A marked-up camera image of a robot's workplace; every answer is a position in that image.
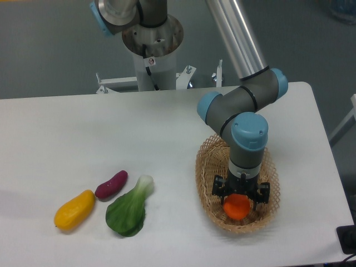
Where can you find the white frame at right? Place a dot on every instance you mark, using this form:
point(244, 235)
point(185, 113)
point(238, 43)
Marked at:
point(344, 126)

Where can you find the black box at edge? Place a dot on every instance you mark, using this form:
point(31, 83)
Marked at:
point(346, 236)

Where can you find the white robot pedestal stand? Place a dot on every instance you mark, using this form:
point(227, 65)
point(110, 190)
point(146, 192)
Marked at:
point(154, 52)

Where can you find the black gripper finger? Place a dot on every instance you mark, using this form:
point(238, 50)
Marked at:
point(261, 194)
point(219, 188)

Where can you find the woven wicker basket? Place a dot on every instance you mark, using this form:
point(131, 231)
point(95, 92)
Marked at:
point(212, 159)

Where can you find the purple sweet potato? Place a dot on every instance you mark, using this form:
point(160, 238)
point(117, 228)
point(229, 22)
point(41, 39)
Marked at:
point(112, 186)

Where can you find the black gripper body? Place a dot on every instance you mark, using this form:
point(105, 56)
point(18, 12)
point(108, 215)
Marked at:
point(241, 185)

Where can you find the orange fruit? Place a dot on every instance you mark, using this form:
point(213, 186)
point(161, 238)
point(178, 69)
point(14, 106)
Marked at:
point(236, 206)

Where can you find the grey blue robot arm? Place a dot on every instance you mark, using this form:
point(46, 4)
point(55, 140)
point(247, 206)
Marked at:
point(233, 116)

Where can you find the yellow mango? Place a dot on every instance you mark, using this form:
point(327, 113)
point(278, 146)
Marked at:
point(75, 211)

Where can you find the green bok choy leaf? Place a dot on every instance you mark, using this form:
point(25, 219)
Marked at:
point(126, 215)

